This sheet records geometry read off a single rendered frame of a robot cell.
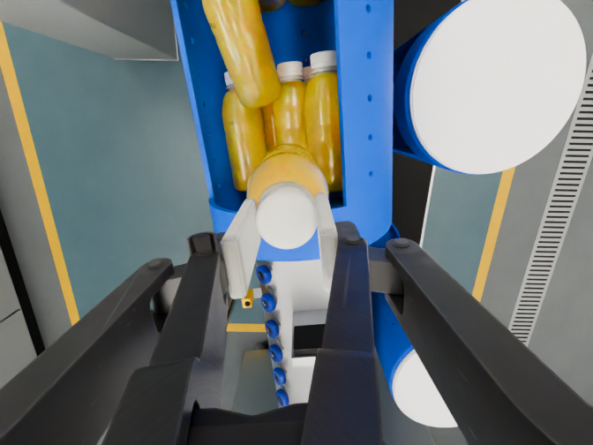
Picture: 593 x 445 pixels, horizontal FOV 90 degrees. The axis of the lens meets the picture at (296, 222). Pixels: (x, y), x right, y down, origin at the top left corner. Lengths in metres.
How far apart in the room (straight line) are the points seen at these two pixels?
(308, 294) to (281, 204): 0.58
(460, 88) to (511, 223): 1.51
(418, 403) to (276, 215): 0.74
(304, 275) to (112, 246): 1.46
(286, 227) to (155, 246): 1.72
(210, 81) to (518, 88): 0.49
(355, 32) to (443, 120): 0.27
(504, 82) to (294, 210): 0.50
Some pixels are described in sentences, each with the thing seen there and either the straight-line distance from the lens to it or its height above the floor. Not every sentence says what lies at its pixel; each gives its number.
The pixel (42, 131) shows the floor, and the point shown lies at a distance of 2.03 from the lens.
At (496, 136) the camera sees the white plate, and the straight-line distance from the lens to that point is 0.62.
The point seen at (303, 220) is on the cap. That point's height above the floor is 1.39.
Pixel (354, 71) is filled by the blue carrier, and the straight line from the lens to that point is 0.35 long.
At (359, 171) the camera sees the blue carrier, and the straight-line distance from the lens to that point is 0.36.
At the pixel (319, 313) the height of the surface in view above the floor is 0.94.
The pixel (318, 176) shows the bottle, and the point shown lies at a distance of 0.23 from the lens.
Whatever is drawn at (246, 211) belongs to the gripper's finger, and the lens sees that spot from 0.17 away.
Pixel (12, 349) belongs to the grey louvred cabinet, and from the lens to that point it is 2.44.
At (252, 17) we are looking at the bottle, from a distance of 0.44.
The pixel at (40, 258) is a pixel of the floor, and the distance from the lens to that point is 2.30.
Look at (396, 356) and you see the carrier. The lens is 0.79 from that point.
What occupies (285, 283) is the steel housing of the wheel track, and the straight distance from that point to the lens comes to 0.74.
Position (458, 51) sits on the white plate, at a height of 1.04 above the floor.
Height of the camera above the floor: 1.56
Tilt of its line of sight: 71 degrees down
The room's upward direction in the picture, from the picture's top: 179 degrees counter-clockwise
